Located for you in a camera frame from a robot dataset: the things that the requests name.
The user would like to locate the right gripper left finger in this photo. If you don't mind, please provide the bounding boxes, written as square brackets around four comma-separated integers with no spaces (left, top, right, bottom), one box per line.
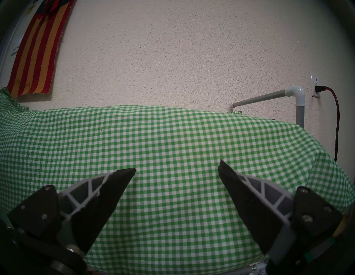
[8,168,137,254]

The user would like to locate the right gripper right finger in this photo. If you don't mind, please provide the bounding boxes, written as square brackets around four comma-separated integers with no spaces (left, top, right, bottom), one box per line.
[218,159,343,264]

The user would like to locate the green white gingham cloth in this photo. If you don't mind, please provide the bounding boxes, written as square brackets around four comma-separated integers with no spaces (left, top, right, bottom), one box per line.
[0,87,355,275]

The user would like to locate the grey tube shoe rack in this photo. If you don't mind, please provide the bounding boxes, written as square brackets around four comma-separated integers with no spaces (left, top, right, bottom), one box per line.
[228,85,305,128]

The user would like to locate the red black power cable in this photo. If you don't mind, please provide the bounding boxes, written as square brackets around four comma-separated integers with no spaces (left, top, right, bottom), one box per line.
[315,86,340,162]

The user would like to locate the white wall outlet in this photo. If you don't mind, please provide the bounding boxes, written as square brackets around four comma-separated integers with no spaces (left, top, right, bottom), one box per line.
[310,73,321,98]

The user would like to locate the red yellow striped wall rug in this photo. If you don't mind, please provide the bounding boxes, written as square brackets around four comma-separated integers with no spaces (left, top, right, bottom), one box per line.
[7,0,75,97]

